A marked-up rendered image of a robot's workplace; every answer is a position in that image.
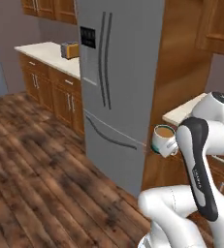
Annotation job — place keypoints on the white coffee mug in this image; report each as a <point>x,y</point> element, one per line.
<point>162,135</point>

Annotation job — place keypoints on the silver and orange toaster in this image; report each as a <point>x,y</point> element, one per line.
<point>69,50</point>

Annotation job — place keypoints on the wooden wall cupboard run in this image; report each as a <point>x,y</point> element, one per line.
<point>52,9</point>

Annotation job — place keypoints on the wooden base cupboard run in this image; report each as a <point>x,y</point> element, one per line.
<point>58,97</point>

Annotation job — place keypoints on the tall wooden fridge panel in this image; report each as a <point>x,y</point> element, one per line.
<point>181,64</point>

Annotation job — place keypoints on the wooden wall cupboard door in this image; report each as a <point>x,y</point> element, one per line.
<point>218,25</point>

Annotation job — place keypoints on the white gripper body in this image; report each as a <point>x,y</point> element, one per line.
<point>169,147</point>

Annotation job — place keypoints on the grey steel fridge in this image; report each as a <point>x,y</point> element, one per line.
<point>126,80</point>

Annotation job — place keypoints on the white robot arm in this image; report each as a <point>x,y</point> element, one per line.
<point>197,168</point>

